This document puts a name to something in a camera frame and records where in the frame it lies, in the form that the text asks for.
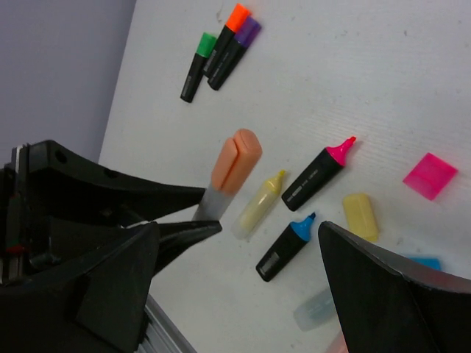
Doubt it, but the pastel green highlighter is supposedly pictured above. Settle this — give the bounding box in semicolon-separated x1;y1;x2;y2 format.
294;287;336;332

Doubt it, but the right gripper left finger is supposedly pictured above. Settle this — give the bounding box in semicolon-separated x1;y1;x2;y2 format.
1;223;160;352

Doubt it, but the orange cap black highlighter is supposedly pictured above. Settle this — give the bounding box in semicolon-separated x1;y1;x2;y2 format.
203;3;252;78

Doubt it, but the peach cap clear highlighter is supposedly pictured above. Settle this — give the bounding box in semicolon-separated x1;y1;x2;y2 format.
193;129;263;221

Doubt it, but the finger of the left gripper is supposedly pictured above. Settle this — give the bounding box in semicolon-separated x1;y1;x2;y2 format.
154;221;222;275

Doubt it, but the blue cap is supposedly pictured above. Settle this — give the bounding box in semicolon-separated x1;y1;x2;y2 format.
407;256;442;271

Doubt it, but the pastel yellow cap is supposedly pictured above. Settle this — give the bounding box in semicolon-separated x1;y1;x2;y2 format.
342;193;379;243

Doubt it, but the pink cap black highlighter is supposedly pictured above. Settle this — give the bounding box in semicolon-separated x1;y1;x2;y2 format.
282;136;356;212

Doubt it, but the blue black highlighter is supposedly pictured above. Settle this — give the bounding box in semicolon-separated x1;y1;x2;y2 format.
255;213;316;282

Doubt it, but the green cap black highlighter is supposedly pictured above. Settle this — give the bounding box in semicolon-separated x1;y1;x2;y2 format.
180;32;216;103

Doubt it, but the aluminium rail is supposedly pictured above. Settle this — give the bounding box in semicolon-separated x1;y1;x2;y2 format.
135;294;196;353

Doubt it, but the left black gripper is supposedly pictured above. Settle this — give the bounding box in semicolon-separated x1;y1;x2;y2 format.
1;140;205;287

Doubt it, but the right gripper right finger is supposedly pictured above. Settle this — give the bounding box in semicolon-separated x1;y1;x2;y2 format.
318;221;470;352

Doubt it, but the pastel yellow highlighter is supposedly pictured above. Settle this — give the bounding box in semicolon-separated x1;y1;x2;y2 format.
231;170;286;240

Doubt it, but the pastel orange highlighter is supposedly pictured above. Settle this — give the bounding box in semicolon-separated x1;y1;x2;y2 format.
325;332;348;353

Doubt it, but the purple cap black highlighter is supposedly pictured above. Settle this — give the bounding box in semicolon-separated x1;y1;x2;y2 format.
208;16;261;90

